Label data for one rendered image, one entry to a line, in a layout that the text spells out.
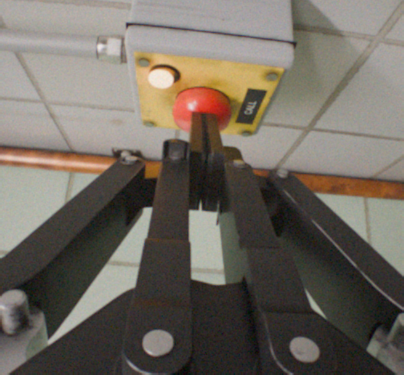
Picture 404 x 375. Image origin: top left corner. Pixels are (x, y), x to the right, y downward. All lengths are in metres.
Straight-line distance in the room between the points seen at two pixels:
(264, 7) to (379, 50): 0.13
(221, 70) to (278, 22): 0.05
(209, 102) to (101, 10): 0.12
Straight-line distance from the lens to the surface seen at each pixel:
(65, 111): 0.45
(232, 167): 0.15
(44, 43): 0.28
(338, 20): 0.30
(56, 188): 0.56
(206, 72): 0.22
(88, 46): 0.27
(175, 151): 0.15
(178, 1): 0.24
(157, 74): 0.22
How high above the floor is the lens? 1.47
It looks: 4 degrees down
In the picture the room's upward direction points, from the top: 85 degrees counter-clockwise
